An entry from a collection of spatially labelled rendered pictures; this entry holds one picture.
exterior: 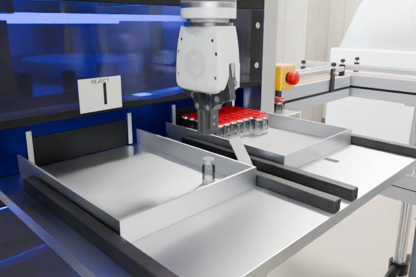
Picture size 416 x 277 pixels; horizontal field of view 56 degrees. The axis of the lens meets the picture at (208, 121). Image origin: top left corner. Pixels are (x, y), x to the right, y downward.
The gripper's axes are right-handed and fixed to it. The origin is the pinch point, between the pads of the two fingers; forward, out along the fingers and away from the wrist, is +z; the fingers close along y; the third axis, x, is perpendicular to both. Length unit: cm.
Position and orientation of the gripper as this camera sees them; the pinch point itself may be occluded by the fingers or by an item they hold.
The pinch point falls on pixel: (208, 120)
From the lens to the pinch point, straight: 62.8
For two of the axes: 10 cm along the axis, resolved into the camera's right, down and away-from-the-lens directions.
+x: 7.1, -1.7, 6.8
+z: 0.0, 9.7, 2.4
